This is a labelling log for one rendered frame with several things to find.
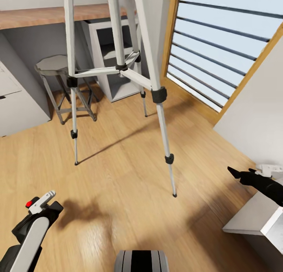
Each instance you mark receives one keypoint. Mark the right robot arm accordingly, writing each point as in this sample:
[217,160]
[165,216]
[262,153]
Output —
[262,181]

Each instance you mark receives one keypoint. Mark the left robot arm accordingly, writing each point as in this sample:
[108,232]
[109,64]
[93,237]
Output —
[24,256]

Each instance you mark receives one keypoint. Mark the camera tripod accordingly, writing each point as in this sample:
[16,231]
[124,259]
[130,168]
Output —
[159,93]

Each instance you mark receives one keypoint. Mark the desk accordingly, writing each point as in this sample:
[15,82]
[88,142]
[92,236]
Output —
[23,102]

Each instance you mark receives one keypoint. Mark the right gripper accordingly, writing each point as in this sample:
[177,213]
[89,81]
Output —
[256,180]

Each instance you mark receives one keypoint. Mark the taboret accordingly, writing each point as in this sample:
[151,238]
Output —
[56,65]

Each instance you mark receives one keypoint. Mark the robot trunk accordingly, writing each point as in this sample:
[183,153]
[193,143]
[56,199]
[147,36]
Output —
[141,261]

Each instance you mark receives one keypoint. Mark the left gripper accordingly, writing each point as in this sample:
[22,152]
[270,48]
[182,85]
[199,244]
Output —
[54,209]

